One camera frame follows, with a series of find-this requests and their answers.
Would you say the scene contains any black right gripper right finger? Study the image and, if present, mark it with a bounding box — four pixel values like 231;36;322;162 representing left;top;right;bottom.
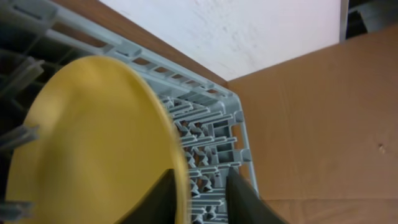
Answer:
225;167;287;224

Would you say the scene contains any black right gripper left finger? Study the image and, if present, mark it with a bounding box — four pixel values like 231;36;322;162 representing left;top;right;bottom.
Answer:
118;169;177;224

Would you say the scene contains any yellow plate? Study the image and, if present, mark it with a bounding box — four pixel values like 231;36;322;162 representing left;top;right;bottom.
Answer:
1;56;190;223

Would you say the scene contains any grey dishwasher rack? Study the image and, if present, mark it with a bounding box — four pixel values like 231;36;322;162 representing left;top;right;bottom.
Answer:
1;0;256;223

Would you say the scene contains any brown cardboard panel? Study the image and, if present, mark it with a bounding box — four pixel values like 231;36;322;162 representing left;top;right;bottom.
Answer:
228;26;397;223

